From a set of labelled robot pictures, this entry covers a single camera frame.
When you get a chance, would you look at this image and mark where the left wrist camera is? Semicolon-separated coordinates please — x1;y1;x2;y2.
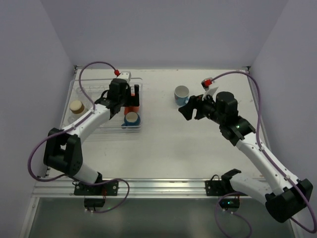
117;71;131;82

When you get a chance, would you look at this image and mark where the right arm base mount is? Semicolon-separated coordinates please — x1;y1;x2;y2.
204;169;246;211

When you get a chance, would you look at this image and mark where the orange mug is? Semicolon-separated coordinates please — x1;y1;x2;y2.
124;106;139;115

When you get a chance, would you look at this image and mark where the light blue floral mug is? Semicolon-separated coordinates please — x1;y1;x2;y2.
174;85;190;106

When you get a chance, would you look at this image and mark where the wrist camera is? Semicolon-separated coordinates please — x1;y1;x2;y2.
201;78;219;98
117;71;131;82

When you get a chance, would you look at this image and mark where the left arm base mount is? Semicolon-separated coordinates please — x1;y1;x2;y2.
73;180;119;211

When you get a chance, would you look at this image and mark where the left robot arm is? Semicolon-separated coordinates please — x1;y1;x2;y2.
44;76;141;185

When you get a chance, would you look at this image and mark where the white wire dish rack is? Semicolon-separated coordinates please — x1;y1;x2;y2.
61;78;142;136

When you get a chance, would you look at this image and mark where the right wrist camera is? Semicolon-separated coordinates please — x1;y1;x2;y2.
201;78;219;98

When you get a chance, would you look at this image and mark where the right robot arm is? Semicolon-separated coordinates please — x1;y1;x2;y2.
178;92;313;223

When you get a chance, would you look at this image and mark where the beige bottomed cup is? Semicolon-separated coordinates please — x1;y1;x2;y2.
69;100;85;115

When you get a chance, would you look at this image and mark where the aluminium mounting rail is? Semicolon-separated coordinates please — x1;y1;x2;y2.
32;177;273;199

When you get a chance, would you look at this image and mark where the dark blue squat mug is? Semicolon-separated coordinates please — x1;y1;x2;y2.
121;112;141;127

